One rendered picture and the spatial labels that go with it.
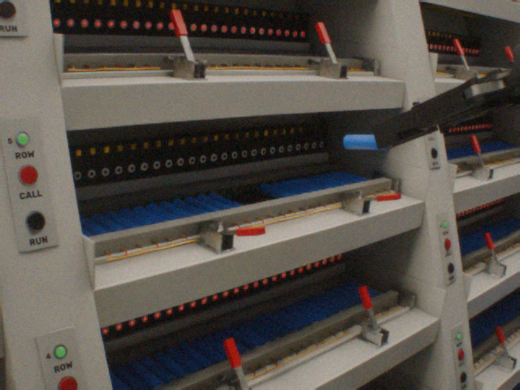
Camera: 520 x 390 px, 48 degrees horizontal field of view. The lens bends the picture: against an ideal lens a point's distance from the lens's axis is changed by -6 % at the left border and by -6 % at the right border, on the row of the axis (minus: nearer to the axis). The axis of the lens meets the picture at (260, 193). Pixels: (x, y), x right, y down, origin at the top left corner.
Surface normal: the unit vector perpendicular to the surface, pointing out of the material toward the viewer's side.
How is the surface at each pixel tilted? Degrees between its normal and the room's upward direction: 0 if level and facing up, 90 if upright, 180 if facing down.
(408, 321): 21
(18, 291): 90
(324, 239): 111
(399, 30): 90
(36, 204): 90
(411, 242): 90
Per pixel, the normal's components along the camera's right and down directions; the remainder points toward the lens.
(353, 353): 0.09, -0.96
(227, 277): 0.69, 0.26
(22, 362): 0.68, -0.09
